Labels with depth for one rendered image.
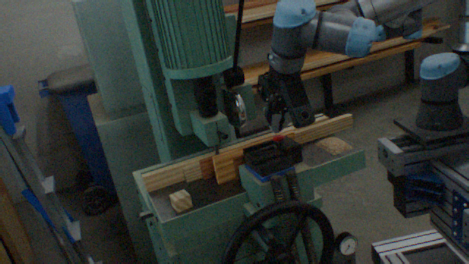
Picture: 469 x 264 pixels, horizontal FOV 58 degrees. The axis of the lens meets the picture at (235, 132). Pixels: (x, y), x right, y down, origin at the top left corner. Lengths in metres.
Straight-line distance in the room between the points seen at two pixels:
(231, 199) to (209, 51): 0.37
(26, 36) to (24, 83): 0.34
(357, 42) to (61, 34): 2.76
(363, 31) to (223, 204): 0.54
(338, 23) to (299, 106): 0.19
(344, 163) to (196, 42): 0.53
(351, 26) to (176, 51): 0.43
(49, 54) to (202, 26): 2.44
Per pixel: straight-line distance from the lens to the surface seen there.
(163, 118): 1.32
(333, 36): 0.83
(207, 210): 1.07
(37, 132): 3.51
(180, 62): 1.04
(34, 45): 3.38
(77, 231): 1.96
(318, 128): 1.32
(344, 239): 1.25
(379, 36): 1.68
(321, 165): 1.17
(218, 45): 1.05
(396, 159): 1.51
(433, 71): 1.51
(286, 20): 0.82
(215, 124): 1.12
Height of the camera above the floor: 1.44
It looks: 22 degrees down
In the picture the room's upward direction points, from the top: 10 degrees counter-clockwise
